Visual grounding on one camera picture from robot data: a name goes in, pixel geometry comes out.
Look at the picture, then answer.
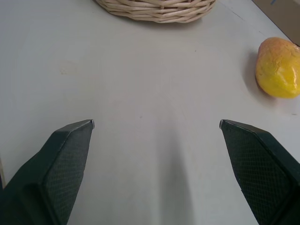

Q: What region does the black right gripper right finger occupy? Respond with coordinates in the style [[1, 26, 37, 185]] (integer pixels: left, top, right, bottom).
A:
[[219, 119, 300, 225]]

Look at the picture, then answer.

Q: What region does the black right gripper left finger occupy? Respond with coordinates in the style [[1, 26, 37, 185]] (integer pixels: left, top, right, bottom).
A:
[[0, 119, 95, 225]]

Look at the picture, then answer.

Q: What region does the woven wicker basket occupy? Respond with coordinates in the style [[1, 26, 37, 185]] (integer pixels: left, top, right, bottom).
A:
[[93, 0, 216, 24]]

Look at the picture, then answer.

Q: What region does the yellow orange mango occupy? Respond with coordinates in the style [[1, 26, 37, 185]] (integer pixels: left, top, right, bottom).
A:
[[255, 37, 300, 99]]

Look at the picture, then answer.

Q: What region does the brown cardboard box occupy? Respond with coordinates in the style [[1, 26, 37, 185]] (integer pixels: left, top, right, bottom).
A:
[[252, 0, 300, 47]]

